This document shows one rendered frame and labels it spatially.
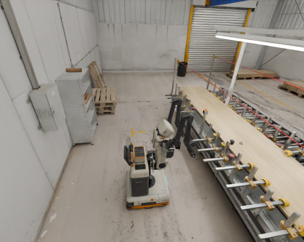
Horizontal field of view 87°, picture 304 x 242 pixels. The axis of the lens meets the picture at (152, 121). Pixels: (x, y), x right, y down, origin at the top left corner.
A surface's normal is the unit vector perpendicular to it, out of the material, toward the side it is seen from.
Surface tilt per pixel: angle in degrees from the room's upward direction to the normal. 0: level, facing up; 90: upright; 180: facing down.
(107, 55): 90
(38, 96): 90
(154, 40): 90
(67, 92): 90
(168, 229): 0
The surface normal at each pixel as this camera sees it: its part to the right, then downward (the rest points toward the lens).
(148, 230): 0.03, -0.85
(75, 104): 0.16, 0.52
